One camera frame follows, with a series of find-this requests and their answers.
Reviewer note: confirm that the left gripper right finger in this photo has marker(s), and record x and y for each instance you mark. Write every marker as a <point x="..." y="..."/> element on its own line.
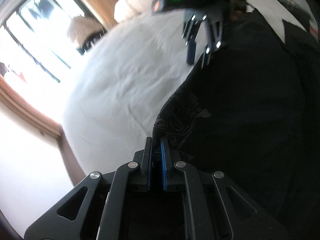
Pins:
<point x="214" y="206"/>

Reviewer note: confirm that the black balcony door frame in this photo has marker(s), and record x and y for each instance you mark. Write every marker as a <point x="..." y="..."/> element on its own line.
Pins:
<point x="34" y="37"/>

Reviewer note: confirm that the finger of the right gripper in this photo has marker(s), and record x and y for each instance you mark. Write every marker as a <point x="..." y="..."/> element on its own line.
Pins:
<point x="191" y="26"/>
<point x="214" y="32"/>

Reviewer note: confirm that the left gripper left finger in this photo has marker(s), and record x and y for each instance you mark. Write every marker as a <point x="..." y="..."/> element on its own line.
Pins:
<point x="94" y="205"/>

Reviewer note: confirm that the left beige curtain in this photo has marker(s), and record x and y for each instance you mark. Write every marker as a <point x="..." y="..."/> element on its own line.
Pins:
<point x="45" y="125"/>

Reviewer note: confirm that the red hanging cloth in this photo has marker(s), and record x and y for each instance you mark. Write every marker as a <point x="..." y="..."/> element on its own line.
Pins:
<point x="21" y="76"/>

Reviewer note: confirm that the white round bed mattress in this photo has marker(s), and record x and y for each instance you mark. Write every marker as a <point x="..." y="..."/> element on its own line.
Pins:
<point x="116" y="96"/>

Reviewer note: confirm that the black pants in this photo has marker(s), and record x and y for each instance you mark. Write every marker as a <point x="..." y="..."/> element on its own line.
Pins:
<point x="253" y="113"/>

